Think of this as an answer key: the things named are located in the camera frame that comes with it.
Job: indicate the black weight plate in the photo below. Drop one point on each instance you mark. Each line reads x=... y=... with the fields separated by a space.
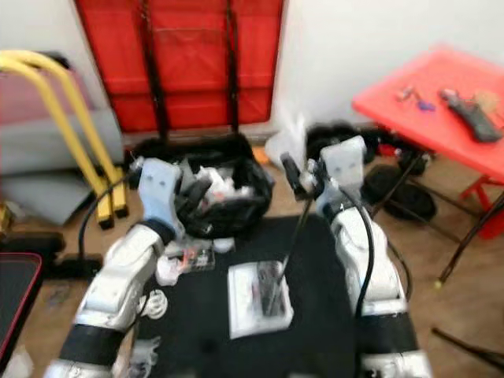
x=402 y=197

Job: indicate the red folded table panel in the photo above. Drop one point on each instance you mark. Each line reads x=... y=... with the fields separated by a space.
x=189 y=63

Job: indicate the red white packet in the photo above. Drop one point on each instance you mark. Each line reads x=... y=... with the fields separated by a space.
x=197 y=260

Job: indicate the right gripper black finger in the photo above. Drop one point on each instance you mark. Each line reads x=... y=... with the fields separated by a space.
x=294 y=173

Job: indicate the black trash bag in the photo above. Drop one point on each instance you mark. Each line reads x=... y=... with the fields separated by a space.
x=244 y=213

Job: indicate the grey folded mat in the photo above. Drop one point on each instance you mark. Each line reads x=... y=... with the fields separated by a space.
x=39 y=153

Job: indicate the small blue object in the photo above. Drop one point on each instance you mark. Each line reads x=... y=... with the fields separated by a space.
x=424 y=105

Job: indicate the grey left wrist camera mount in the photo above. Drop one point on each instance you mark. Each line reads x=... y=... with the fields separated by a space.
x=157 y=185

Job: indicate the yellow steel tube frame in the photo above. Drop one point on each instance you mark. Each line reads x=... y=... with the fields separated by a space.
x=104 y=209

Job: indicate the black floor mat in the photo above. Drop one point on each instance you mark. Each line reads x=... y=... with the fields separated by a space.
x=319 y=331

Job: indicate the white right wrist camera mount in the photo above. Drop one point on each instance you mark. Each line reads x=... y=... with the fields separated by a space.
x=346 y=161

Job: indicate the black handheld tool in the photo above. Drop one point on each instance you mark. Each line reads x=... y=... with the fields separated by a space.
x=476 y=122

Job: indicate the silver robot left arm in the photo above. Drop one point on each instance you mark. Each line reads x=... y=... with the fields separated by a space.
x=118 y=283

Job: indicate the short black bench pad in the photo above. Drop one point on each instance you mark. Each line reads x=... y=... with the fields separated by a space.
x=16 y=307

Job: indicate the white ball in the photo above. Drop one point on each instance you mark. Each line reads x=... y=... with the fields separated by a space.
x=224 y=244

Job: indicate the black foam leg roller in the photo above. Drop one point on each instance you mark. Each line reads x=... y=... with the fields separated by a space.
x=75 y=268
x=20 y=242

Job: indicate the red plastic stool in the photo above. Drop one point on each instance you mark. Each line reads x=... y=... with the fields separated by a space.
x=484 y=193

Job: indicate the white plastic bag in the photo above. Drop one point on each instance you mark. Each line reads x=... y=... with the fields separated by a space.
x=286 y=142

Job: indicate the red folding table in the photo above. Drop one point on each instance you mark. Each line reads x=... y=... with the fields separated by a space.
x=441 y=67

